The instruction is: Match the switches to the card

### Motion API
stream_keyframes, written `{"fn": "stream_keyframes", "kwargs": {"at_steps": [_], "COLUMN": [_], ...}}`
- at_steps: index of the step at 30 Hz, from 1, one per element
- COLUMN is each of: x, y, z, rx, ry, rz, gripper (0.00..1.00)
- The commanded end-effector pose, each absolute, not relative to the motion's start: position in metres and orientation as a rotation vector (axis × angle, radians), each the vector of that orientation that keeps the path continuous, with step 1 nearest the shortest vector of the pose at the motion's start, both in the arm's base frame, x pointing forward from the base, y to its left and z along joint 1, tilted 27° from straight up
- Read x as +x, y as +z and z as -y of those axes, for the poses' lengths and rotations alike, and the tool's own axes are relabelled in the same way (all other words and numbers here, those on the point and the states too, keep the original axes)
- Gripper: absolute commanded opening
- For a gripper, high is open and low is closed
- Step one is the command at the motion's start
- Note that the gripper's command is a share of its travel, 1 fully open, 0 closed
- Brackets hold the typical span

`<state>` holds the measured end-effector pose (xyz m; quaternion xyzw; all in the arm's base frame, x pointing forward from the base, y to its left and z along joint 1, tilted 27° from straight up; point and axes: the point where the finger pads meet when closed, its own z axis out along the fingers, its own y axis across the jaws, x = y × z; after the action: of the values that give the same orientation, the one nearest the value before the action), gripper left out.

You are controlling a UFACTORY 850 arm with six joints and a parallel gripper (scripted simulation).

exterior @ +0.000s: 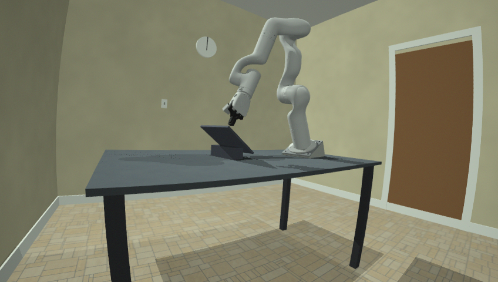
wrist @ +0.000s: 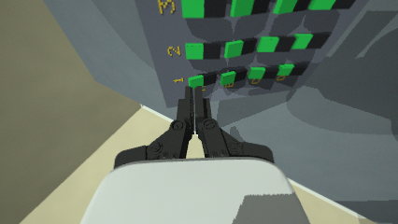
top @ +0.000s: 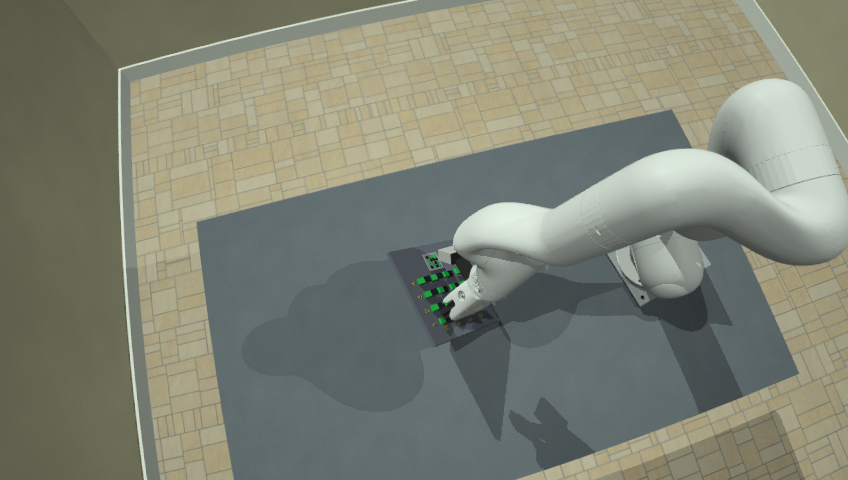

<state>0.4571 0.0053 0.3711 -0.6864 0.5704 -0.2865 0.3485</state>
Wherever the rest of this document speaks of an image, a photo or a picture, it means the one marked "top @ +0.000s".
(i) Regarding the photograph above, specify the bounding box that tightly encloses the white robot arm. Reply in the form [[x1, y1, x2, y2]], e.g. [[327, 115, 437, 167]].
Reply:
[[438, 79, 848, 301]]

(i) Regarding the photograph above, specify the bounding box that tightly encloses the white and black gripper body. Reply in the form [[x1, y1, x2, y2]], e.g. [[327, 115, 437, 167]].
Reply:
[[443, 275, 491, 321]]

